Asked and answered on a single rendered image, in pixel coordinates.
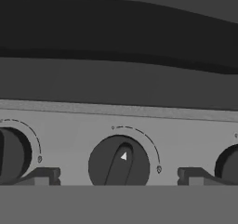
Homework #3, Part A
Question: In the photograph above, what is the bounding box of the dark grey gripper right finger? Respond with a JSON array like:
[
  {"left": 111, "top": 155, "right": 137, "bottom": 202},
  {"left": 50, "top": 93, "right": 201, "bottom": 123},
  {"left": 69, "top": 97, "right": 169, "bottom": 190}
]
[{"left": 177, "top": 166, "right": 238, "bottom": 187}]

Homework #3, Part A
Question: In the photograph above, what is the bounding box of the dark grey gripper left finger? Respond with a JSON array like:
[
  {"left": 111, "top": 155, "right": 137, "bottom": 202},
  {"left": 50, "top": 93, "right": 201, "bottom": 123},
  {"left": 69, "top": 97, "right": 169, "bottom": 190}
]
[{"left": 16, "top": 166, "right": 61, "bottom": 187}]

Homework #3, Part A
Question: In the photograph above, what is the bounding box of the grey stove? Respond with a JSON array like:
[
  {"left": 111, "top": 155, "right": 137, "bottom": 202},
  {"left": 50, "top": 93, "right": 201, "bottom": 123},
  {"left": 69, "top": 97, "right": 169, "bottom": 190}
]
[{"left": 0, "top": 0, "right": 238, "bottom": 187}]

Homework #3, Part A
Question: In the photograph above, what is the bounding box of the black stove knob white arrow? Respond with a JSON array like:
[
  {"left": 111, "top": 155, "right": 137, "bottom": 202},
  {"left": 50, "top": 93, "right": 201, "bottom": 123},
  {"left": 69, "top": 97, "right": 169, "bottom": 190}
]
[{"left": 87, "top": 135, "right": 152, "bottom": 187}]

